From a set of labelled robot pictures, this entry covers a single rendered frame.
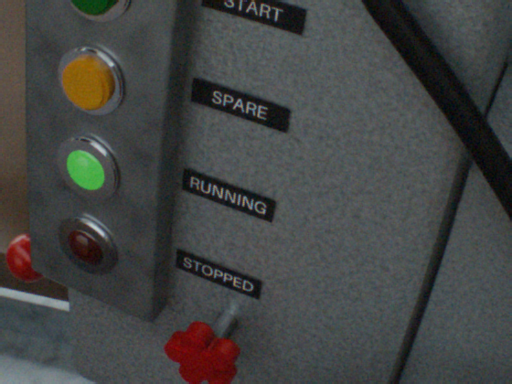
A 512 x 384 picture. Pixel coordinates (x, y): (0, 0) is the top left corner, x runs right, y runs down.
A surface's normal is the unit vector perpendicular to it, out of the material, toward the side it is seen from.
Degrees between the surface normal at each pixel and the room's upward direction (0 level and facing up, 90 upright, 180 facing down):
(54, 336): 90
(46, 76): 90
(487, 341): 90
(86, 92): 90
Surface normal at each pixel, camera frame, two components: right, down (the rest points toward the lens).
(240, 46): -0.40, 0.55
